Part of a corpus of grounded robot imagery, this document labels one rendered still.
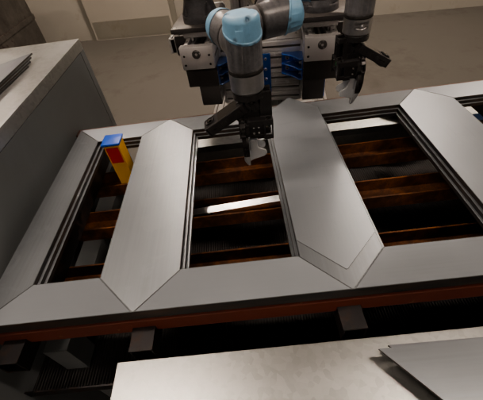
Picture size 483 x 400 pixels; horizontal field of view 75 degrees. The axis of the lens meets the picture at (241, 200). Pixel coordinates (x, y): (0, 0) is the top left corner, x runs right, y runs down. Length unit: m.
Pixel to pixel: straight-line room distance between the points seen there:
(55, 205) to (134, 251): 0.33
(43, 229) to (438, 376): 0.94
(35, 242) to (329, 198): 0.75
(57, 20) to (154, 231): 5.22
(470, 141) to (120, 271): 1.00
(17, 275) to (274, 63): 1.22
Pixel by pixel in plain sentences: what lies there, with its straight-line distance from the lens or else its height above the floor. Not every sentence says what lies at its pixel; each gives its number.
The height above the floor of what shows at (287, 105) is 0.85.
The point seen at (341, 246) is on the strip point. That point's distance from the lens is 0.74.
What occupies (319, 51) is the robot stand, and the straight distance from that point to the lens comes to 1.39.
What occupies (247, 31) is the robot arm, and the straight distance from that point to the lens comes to 0.67.
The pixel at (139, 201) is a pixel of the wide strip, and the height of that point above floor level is 0.85.
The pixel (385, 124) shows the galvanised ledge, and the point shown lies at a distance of 1.45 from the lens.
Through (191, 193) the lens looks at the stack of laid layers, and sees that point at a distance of 0.91.
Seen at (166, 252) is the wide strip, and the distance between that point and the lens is 0.76.
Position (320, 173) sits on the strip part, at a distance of 0.90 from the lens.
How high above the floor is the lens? 1.43
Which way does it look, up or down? 45 degrees down
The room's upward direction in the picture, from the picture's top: 9 degrees counter-clockwise
